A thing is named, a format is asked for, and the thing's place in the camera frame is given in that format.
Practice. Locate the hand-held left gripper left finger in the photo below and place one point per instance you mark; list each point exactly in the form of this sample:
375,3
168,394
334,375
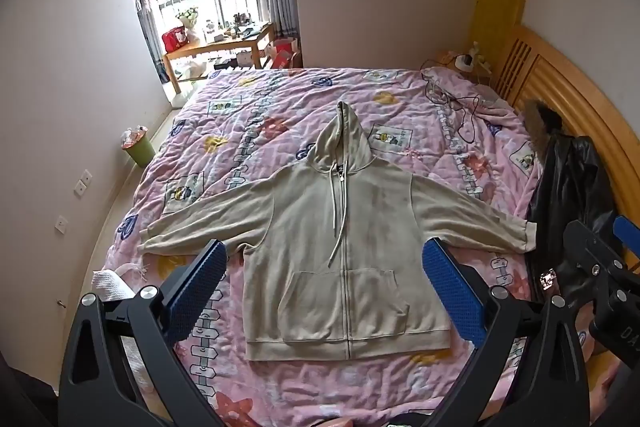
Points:
197,292

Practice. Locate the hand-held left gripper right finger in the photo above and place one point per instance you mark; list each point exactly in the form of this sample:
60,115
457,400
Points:
455,292

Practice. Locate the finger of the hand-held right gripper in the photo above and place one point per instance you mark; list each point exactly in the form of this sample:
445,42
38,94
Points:
627,232
585,242

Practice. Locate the beige zip hoodie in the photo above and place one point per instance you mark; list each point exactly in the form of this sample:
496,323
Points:
320,232

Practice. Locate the black fur-collar jacket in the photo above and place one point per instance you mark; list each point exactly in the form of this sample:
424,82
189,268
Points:
565,177

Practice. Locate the white knitted cloth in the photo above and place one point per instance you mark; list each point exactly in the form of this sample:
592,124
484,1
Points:
112,287

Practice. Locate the green waste bin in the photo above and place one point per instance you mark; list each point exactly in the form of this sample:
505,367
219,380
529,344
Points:
140,152

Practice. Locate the wooden headboard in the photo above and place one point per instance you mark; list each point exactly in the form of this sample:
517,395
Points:
565,77

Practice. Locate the pink printed quilt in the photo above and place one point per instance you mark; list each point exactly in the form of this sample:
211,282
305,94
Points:
280,117

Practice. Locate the white bedside device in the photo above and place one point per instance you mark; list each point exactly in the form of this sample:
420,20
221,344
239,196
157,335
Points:
467,63

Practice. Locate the white plastic bag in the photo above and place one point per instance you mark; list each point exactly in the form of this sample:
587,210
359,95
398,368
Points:
192,69

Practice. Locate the wooden table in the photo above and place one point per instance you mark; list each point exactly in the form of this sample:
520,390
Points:
220,46

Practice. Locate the red white shopping bag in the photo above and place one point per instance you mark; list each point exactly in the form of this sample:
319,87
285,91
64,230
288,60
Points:
285,52

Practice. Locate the flower bouquet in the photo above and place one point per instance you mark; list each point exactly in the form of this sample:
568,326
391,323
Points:
186,18

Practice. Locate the white wall socket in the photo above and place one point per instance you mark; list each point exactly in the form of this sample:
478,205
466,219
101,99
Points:
82,183
61,223

